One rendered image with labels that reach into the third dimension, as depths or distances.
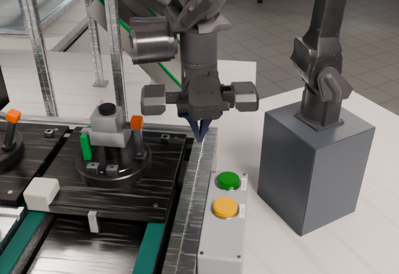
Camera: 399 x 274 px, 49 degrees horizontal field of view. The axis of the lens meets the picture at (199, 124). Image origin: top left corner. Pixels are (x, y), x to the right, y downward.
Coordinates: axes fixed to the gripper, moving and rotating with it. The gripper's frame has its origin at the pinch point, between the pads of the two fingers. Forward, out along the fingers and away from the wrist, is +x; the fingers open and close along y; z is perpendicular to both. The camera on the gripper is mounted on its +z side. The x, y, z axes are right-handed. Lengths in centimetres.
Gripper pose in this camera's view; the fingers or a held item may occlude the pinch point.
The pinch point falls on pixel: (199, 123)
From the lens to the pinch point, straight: 74.3
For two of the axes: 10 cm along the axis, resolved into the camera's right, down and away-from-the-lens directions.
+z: 0.6, 5.3, -8.4
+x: 0.1, 8.5, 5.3
